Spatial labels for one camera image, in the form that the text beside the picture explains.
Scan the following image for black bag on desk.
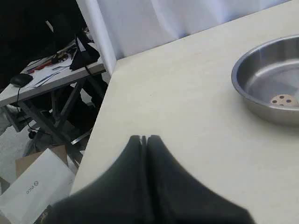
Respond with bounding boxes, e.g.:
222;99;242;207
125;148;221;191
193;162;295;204
70;30;100;70

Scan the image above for grey side desk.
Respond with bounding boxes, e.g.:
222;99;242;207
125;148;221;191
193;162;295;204
0;56;106;161

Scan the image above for white backdrop curtain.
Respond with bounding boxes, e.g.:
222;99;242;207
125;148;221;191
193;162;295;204
77;0;280;73

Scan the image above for round stainless steel bowl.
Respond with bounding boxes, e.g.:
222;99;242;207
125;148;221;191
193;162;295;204
231;35;299;126

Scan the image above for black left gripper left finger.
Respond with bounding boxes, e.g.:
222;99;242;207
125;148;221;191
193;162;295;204
45;135;154;224

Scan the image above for white product box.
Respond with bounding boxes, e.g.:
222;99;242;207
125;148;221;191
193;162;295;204
0;149;75;224

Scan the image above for black computer mouse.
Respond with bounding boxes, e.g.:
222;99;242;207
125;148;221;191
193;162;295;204
10;73;33;88

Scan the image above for papers on side desk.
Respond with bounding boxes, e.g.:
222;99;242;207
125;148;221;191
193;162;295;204
24;54;73;89

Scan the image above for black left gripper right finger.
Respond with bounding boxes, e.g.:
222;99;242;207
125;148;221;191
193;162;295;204
146;135;255;224

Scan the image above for beige wooden die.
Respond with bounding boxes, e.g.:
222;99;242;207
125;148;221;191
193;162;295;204
270;94;299;107

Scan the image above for brown cardboard box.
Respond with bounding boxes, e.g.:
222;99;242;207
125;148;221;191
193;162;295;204
15;145;69;178

